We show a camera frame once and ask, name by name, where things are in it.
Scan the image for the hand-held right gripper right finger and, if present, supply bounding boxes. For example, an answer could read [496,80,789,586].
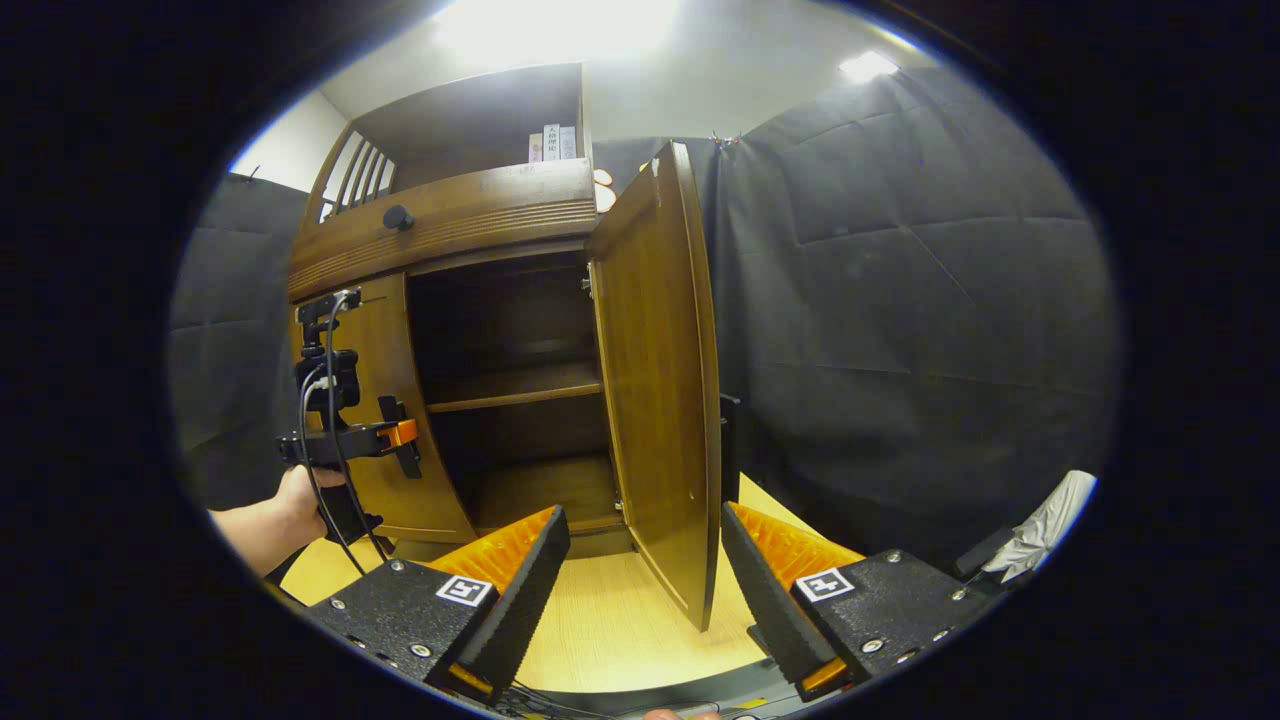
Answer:
[720,502,1001,701]

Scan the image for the small ceiling light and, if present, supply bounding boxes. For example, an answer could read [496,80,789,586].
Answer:
[838,50,901,84]

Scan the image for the wooden double-door shoe cabinet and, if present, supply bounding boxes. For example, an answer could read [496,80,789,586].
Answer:
[287,62,641,561]

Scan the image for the white cloth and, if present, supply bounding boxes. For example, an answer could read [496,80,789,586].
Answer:
[980,470,1098,584]

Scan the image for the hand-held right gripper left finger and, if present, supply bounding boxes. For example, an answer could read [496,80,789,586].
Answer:
[305,505,571,706]

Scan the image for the wooden drawer front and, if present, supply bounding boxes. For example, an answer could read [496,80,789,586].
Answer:
[287,158,599,303]

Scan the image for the black door handle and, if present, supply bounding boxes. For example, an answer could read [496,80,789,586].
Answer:
[720,393,742,506]
[378,395,423,479]

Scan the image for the wooden cabinet door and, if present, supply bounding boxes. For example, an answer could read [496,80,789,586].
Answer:
[585,140,723,633]
[290,272,479,546]

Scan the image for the large ceiling light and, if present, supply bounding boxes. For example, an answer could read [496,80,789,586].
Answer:
[430,0,681,61]

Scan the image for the black backdrop cloth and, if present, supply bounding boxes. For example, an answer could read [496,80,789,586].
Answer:
[168,65,1119,576]

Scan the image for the black bar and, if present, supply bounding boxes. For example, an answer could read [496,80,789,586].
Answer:
[952,527,1016,581]

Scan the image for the wooden inner shelf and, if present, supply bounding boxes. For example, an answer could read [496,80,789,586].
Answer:
[425,360,604,414]

